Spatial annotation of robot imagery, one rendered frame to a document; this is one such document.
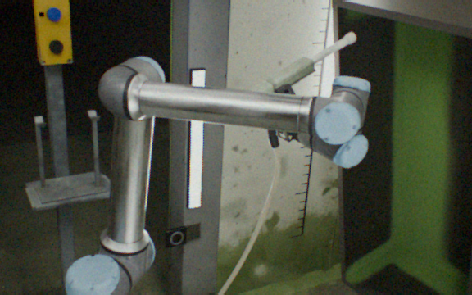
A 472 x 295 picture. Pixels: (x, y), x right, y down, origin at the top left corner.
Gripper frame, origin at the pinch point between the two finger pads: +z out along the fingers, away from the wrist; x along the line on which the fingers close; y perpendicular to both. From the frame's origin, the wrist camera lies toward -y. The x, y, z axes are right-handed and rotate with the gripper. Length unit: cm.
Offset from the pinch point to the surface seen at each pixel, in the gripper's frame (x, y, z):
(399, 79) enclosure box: 64, 34, 8
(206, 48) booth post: 20, 12, 65
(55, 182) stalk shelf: -55, 42, 87
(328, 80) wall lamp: 65, 50, 51
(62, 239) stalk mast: -65, 71, 90
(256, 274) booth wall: 2, 134, 58
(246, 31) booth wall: 38, 14, 63
